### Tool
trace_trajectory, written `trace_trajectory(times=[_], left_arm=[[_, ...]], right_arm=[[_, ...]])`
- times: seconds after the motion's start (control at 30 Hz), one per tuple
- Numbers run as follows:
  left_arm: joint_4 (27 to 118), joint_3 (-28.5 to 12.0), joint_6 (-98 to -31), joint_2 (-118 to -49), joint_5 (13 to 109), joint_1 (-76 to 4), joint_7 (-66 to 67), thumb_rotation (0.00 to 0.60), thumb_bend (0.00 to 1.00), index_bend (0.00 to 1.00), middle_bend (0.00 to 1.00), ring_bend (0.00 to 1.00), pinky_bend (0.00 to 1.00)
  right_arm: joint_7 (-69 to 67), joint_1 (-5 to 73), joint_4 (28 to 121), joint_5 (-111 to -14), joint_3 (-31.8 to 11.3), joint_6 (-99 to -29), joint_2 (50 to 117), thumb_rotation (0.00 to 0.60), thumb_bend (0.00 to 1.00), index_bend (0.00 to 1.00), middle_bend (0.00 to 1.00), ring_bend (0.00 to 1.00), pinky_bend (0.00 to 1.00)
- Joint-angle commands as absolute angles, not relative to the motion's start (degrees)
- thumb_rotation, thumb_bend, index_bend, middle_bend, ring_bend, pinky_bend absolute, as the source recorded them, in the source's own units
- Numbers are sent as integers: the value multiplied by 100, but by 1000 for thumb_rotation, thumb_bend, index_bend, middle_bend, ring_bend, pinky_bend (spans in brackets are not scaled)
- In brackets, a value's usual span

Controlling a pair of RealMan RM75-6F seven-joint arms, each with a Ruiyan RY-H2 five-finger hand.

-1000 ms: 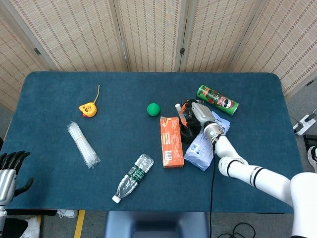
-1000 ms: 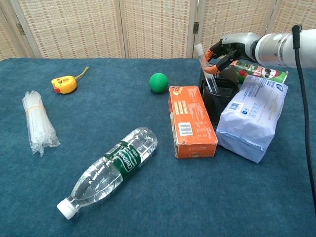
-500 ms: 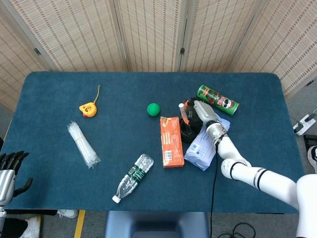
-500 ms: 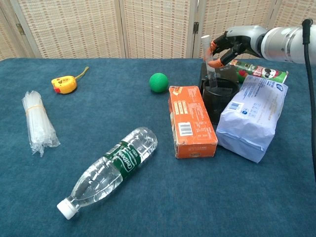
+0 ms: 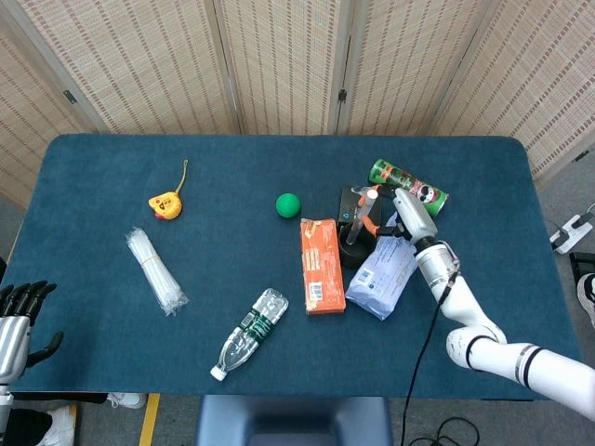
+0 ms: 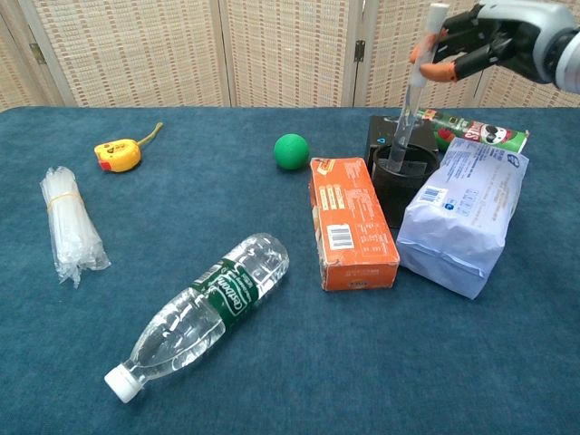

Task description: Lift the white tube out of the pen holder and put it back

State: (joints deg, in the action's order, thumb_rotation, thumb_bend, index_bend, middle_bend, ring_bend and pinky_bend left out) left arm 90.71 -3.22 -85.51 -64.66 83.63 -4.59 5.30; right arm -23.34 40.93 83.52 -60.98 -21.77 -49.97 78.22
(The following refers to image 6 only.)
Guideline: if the green ball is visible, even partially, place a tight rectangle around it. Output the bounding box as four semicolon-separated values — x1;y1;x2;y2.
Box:
273;133;311;172

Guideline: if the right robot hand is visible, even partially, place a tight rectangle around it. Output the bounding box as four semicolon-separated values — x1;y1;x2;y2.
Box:
409;0;577;85

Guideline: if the clear plastic water bottle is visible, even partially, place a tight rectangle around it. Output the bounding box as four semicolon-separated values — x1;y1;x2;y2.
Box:
103;232;291;404

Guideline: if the orange cardboard box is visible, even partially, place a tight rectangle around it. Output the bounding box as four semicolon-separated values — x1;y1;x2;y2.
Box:
308;156;401;292

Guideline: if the woven folding screen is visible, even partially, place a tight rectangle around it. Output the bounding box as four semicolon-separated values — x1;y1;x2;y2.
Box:
0;0;580;109

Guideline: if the clear glass test tube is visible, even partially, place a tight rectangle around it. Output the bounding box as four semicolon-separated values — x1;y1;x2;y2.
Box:
387;3;449;174

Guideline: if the yellow tape measure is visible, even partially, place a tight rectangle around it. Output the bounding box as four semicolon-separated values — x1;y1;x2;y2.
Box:
93;121;165;174

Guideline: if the pale blue paper bag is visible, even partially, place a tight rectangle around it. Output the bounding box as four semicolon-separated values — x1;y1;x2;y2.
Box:
395;137;530;301

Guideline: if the black beaker cup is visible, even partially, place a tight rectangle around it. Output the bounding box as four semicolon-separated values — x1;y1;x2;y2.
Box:
371;142;440;229

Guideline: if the black box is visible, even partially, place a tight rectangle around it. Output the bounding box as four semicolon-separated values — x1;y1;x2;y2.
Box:
363;114;440;159

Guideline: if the bundle of clear straws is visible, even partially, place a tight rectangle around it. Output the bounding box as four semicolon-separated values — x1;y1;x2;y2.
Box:
39;166;112;289

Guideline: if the green Pringles can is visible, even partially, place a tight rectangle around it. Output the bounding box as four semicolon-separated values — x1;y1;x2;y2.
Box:
416;106;531;155

